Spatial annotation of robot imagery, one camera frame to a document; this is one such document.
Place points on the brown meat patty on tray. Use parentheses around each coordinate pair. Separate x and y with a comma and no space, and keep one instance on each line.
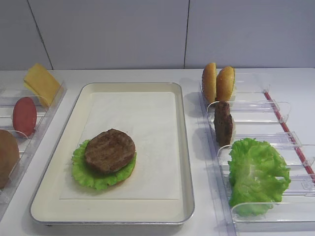
(109,151)

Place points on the clear acrylic left rack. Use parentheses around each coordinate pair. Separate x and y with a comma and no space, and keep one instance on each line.
(27,145)

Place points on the clear acrylic right rack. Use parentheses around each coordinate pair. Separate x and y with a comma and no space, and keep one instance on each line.
(253,117)

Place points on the red rack rail strip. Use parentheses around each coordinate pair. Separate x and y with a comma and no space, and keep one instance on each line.
(293,140)

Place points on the brown bun in left rack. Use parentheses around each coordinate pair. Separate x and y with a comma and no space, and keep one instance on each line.
(9,156)

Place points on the clear acrylic rack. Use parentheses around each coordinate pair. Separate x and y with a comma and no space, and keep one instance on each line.
(253,117)
(27,145)

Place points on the green lettuce leaf on tray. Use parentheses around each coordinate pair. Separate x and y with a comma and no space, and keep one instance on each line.
(90,178)

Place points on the red tomato slice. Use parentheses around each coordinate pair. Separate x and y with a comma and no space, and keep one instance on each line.
(24,116)

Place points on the upright brown meat patty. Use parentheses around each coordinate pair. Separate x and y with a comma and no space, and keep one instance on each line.
(223,123)

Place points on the left golden bun half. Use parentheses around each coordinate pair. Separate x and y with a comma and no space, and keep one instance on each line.
(209,77)

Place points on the cream metal baking tray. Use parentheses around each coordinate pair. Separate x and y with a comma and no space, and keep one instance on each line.
(159,190)

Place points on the green lettuce in rack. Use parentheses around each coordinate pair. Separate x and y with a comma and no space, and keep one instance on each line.
(258,176)

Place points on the yellow cheese slice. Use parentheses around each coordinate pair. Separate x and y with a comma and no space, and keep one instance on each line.
(41,82)

